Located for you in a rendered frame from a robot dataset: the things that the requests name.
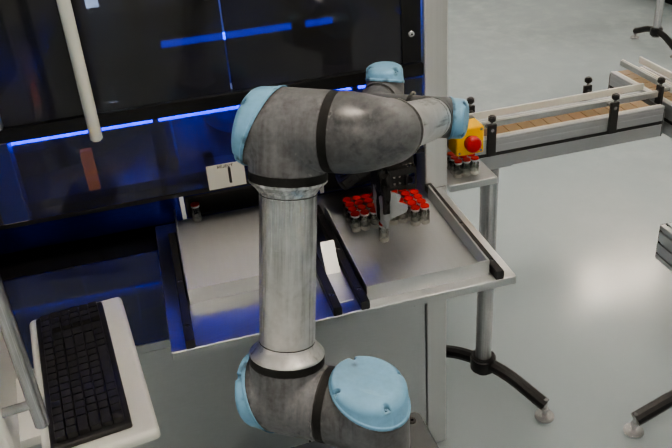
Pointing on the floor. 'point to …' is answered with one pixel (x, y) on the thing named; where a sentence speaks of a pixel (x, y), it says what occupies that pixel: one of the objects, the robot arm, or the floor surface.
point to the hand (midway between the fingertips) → (381, 221)
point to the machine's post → (434, 160)
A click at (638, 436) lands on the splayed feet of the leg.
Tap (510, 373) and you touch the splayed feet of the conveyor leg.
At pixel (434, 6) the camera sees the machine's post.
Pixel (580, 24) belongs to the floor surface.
